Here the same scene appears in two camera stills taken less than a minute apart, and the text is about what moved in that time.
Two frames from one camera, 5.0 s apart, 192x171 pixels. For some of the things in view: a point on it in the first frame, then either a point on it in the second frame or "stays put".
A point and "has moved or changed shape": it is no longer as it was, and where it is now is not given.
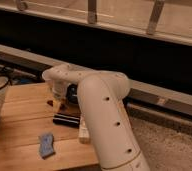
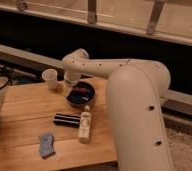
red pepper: [50, 102] has moved or changed shape
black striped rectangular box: [66, 120] stays put
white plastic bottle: [84, 132] stays put
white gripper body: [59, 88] → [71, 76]
